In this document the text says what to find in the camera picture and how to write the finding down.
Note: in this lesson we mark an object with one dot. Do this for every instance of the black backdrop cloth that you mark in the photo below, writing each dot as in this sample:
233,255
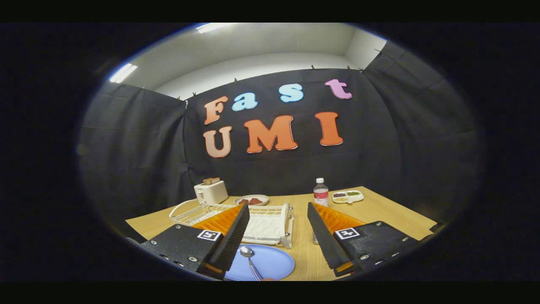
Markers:
400,147

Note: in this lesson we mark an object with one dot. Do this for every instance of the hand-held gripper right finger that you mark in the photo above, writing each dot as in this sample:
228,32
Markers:
322,236

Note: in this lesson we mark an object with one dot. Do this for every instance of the red meat piece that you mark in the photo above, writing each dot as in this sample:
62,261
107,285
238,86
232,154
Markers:
243,202
255,201

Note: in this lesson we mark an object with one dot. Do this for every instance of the white toaster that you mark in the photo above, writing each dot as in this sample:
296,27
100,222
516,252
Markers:
211,193

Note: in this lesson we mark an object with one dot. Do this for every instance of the long ceiling light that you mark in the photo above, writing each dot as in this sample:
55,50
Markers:
123,73

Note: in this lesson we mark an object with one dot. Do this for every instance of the beige round plate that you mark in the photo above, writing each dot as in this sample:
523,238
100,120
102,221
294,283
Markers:
263,197

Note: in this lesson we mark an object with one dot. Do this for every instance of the blue plate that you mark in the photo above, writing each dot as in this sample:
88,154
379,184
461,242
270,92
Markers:
274,261

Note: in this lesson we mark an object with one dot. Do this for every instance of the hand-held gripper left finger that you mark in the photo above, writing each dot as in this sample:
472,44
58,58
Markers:
232,240

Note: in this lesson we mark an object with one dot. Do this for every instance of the toast slices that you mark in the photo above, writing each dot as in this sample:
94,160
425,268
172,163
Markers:
211,181

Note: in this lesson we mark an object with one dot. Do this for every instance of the white divided tray with beans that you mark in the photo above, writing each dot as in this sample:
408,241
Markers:
348,196

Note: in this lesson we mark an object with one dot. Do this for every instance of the clear bottle with red label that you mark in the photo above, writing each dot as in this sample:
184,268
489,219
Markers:
320,195

